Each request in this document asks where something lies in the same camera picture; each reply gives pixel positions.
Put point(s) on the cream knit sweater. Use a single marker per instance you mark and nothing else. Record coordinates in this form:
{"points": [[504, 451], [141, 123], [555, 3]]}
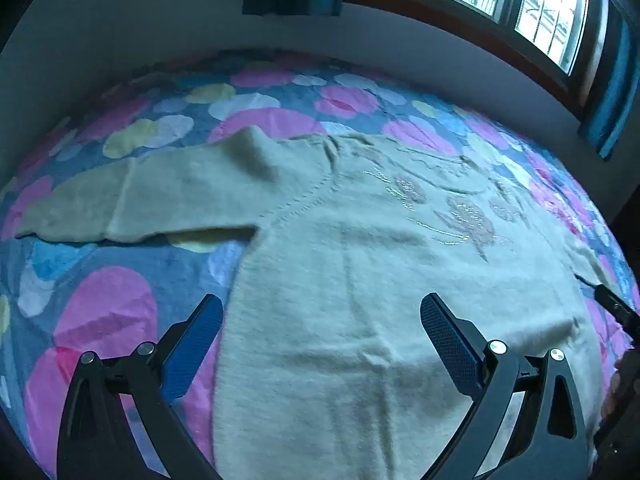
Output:
{"points": [[340, 270]]}

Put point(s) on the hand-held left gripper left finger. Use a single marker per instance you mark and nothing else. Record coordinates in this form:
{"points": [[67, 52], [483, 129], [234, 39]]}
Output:
{"points": [[192, 340]]}

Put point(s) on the wooden framed window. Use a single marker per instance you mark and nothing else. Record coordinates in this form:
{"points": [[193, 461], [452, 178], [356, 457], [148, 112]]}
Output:
{"points": [[545, 0]]}

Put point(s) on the floral bed blanket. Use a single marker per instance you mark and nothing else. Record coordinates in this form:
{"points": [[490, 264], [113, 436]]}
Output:
{"points": [[100, 310]]}

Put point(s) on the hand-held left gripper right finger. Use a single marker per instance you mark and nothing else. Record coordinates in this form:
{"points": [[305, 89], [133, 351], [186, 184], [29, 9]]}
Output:
{"points": [[450, 340]]}

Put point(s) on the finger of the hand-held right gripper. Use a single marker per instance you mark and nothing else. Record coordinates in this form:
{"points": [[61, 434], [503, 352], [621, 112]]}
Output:
{"points": [[617, 310]]}

